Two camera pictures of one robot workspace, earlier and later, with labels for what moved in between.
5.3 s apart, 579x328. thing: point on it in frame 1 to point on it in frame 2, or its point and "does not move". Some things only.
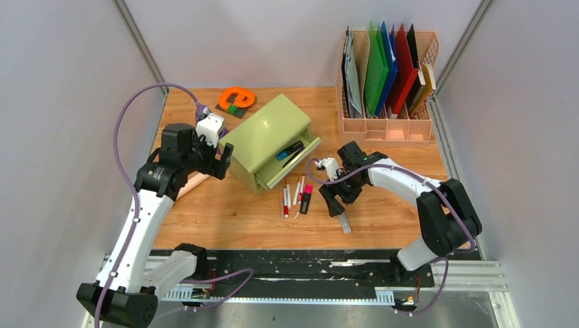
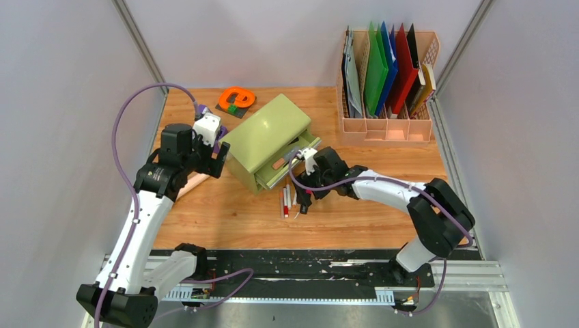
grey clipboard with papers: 352,87 does not move
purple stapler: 201,111 does not move
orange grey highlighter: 345,224 to 278,162
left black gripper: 220,166 does not move
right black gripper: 329,193 to 306,180
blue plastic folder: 389,42 does not move
